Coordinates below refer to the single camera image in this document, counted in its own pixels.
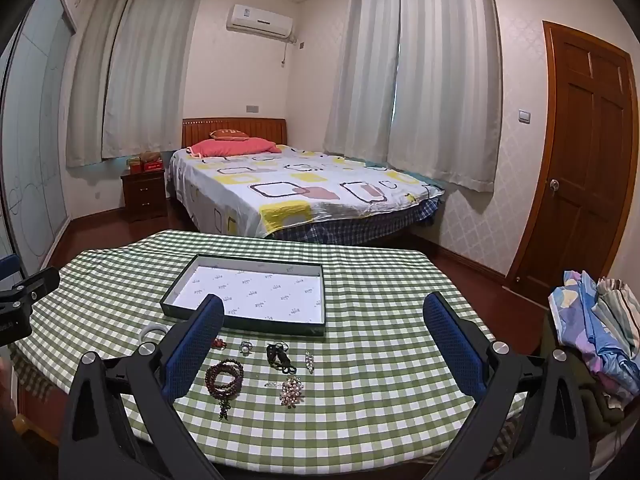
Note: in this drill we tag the green checked tablecloth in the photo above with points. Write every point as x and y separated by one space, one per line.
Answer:
375 310

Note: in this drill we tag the metal door knob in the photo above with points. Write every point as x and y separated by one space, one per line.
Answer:
554 186

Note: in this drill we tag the dark green shallow box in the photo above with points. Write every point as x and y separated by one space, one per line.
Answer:
250 285

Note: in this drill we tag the wall light switch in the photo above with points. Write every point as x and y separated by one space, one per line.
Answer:
523 115

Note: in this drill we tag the glass door wardrobe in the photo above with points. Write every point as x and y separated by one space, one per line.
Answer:
35 135

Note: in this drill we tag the white jade bangle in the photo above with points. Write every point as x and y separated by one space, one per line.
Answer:
150 327

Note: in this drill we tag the wooden bed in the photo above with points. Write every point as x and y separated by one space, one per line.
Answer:
235 127

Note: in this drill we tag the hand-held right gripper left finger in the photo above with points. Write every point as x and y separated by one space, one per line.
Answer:
197 340

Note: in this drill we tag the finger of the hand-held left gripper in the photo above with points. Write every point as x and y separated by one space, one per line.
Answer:
37 282

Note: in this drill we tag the wooden door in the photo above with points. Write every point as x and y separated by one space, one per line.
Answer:
580 160

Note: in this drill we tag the white curtain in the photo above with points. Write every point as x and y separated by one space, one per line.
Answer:
87 85
150 70
445 85
360 70

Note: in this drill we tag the white air conditioner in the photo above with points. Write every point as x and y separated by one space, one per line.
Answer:
260 21

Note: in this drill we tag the pearl flower brooch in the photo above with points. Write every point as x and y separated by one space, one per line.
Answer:
291 390

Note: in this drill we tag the pink pillow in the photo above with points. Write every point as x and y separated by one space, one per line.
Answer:
230 146

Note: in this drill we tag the dark wooden nightstand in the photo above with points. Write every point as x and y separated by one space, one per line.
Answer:
145 195

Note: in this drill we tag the orange cushion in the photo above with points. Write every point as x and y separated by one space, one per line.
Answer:
227 134

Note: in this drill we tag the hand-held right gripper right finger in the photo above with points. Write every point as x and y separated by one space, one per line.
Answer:
452 345

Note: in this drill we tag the dark green cloth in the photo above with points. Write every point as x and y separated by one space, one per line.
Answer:
590 395

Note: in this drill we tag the patterned white bedspread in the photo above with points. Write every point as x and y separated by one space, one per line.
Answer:
300 185

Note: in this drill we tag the red box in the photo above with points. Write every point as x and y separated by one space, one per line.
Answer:
152 164

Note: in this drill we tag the pile of colourful clothes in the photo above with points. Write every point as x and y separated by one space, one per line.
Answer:
595 320

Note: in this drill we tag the blue plaid bed sheet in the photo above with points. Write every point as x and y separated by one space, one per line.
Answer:
360 225

